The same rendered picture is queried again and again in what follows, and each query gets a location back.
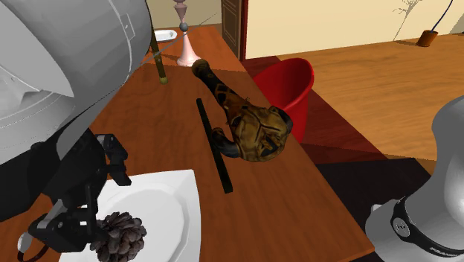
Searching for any white square plate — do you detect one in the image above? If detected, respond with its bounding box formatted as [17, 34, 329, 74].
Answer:
[57, 168, 202, 262]

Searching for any olive green stick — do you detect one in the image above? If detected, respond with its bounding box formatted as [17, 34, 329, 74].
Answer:
[149, 31, 169, 86]

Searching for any black stick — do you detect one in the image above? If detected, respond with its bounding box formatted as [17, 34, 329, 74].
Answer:
[196, 98, 234, 195]

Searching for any brown patterned gourd vase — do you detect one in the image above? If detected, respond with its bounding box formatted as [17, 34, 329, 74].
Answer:
[190, 58, 294, 164]

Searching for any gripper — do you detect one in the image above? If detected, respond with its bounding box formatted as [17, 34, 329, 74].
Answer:
[27, 123, 132, 254]

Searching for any brown pine cone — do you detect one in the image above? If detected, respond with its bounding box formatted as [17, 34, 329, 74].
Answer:
[89, 211, 148, 262]

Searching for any brown wooden table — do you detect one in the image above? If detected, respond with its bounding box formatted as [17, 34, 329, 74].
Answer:
[0, 24, 376, 262]

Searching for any dark brown door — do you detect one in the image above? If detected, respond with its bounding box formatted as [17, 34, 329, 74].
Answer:
[220, 0, 250, 61]

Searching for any red bucket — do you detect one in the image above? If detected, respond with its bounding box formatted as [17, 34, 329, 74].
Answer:
[252, 57, 315, 144]

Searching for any small white plate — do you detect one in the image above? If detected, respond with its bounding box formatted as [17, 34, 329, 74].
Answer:
[153, 28, 178, 43]

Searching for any brown plant pot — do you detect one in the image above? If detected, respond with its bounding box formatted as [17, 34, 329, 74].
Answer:
[415, 0, 455, 48]

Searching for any pink candlestick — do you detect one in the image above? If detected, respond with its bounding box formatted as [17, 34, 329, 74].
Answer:
[173, 0, 202, 68]

